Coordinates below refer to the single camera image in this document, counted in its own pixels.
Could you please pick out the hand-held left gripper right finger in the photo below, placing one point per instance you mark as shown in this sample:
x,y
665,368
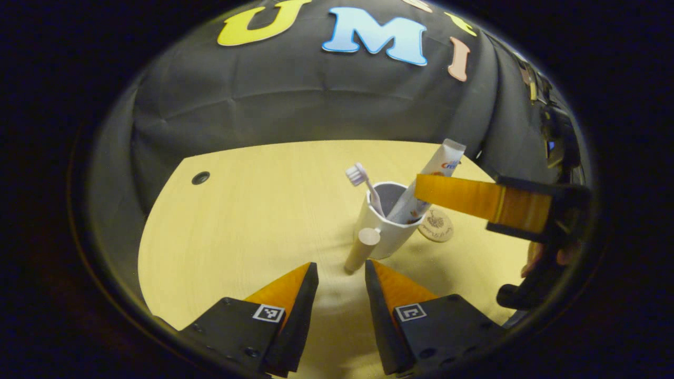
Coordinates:
x,y
382,321

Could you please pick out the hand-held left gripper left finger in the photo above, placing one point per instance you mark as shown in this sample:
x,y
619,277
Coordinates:
x,y
300,321

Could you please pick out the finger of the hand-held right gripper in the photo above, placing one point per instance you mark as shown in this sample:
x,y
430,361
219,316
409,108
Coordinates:
x,y
474,197

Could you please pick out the round wooden coaster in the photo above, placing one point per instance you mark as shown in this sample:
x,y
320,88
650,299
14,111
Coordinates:
x,y
439,229

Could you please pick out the white toothpaste tube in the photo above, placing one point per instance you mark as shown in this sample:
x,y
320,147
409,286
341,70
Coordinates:
x,y
439,160

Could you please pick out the white toothbrush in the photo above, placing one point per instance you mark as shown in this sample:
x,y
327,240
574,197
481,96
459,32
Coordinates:
x,y
358,173

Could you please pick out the light wooden desktop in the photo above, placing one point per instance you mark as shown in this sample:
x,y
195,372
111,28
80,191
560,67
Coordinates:
x,y
253,226

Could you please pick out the black desk grommet hole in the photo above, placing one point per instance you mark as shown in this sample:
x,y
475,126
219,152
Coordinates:
x,y
200,177

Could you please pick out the black backdrop cloth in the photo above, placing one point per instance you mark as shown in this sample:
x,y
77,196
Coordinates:
x,y
295,105

